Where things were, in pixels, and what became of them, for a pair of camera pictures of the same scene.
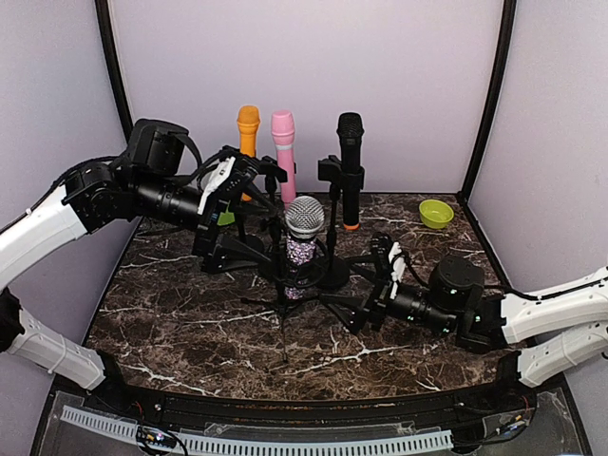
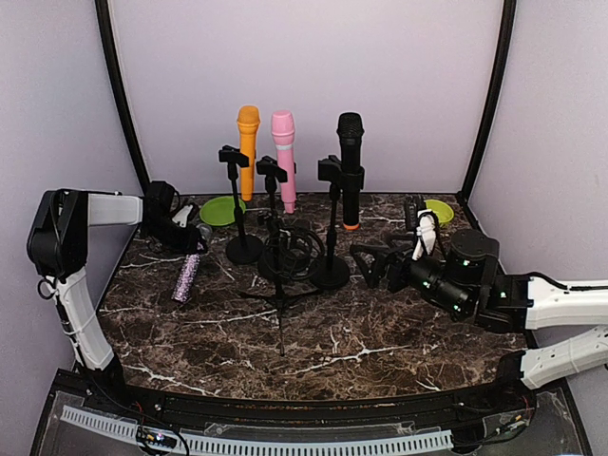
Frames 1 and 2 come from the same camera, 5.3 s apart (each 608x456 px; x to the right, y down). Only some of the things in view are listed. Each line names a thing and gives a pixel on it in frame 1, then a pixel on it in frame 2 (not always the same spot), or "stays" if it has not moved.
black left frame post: [114, 66] stays
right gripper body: [378, 302] to [400, 261]
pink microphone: [283, 130] stays
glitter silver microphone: [304, 222] to [186, 275]
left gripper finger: [235, 254] to [204, 244]
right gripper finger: [368, 265] to [401, 239]
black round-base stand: [275, 169] stays
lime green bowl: [435, 214] stays
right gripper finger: [350, 310] to [370, 259]
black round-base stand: [335, 274] stays
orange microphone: [248, 119] stays
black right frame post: [507, 31] stays
